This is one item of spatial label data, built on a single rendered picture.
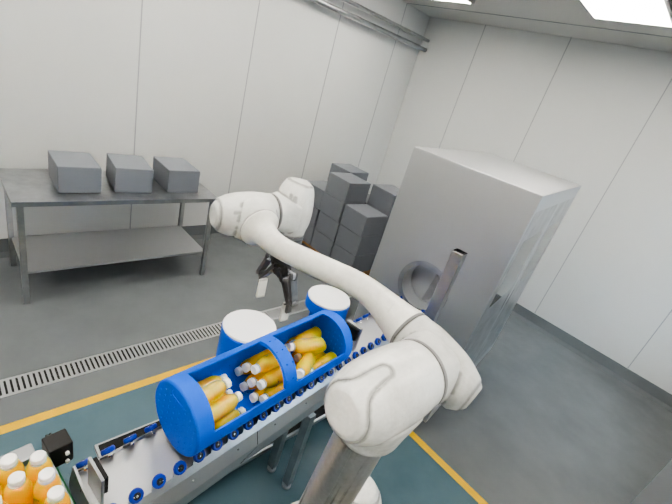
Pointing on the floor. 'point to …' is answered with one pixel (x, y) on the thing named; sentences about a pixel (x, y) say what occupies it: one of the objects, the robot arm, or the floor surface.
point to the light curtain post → (445, 283)
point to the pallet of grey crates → (349, 216)
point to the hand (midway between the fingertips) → (271, 305)
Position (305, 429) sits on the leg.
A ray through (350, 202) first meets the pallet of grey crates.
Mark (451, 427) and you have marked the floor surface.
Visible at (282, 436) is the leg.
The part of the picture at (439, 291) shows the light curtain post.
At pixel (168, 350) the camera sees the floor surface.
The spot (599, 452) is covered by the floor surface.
